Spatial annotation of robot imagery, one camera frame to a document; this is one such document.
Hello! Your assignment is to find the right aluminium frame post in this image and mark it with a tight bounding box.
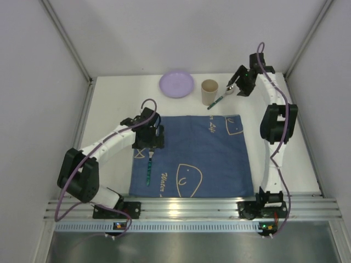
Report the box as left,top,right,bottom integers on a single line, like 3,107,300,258
283,0,335,79

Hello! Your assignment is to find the aluminium frame post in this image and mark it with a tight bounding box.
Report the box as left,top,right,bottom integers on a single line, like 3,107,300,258
41,0,94,83
283,0,335,79

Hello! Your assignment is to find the blue cloth placemat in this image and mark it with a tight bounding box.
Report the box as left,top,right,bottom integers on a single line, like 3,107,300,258
129,115,254,198

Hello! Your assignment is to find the green handled fork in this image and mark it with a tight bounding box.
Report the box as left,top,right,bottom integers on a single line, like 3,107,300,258
146,148,154,186

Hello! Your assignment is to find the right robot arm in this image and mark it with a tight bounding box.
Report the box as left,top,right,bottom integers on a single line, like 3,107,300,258
227,51,298,211

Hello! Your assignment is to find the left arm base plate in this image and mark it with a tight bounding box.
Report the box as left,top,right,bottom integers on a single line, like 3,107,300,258
93,201,141,219

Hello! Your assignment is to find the left aluminium frame post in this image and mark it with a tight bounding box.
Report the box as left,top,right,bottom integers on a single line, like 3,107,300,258
41,0,94,83

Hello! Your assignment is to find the beige cup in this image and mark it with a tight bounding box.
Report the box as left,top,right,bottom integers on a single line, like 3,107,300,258
201,79,219,106

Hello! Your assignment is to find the green handled spoon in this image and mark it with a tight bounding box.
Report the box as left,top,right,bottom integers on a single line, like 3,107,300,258
207,85,234,110

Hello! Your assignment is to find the slotted cable duct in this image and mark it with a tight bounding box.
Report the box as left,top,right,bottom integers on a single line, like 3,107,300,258
55,221,275,233

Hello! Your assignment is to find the lilac plate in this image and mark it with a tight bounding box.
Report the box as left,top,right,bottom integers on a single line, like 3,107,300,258
158,70,195,99

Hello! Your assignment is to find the aluminium front rail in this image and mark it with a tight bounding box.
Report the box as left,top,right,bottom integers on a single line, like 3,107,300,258
43,193,341,220

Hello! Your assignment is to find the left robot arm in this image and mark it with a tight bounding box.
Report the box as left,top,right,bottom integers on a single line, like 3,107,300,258
57,107,164,209

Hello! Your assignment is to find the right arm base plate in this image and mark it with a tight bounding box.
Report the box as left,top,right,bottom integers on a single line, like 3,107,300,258
237,201,288,220

